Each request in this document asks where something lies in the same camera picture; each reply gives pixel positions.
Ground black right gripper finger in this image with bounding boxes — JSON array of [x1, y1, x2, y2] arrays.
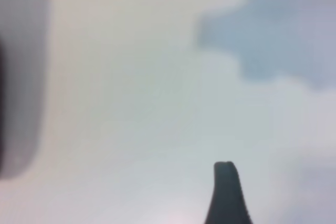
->
[[204, 161, 254, 224]]

